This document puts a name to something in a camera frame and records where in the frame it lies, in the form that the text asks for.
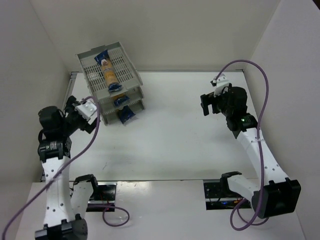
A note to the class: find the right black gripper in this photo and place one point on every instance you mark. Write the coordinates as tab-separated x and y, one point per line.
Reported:
208	104

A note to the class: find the aluminium rail left edge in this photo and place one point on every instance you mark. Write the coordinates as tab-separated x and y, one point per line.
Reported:
53	143

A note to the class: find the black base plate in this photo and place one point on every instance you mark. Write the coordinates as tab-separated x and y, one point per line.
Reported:
215	199
104	195

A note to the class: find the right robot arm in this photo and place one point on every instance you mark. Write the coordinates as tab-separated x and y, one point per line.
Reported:
276	194

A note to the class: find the grey tray shelf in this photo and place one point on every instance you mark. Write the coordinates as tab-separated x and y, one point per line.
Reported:
126	74

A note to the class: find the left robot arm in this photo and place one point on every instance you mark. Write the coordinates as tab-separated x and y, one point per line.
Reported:
65	206

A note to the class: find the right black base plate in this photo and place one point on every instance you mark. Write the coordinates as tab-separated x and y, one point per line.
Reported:
215	199

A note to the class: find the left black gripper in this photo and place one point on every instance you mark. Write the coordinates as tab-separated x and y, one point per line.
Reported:
83	122

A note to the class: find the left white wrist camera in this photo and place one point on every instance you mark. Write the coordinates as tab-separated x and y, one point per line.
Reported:
87	109

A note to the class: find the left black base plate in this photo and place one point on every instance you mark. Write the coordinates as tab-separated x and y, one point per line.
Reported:
104	195

